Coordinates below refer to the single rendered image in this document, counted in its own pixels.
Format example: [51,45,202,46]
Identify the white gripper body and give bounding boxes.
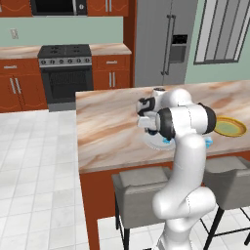
[136,115,161,131]

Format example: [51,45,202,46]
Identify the white round plate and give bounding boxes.
[142,129,177,151]

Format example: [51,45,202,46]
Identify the yellow round plate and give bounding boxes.
[213,115,248,139]

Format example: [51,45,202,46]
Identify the red-brown base cupboards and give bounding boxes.
[0,58,49,114]
[91,54,133,92]

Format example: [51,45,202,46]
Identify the grey upholstered bar stool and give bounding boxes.
[111,165,177,250]
[199,155,250,250]

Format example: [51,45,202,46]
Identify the stainless steel fridge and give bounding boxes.
[134,0,199,88]

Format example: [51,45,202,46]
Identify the black and steel stove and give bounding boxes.
[36,44,95,113]

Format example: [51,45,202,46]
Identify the red-brown kitchen island cabinet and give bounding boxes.
[79,149,250,250]

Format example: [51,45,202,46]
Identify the dark framed window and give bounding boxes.
[193,0,250,65]

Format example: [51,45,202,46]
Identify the black microwave oven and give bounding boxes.
[29,0,89,17]

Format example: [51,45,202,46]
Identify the red-brown wall cupboards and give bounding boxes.
[86,0,130,18]
[0,0,33,19]

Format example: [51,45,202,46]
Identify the white wall socket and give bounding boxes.
[9,27,20,40]

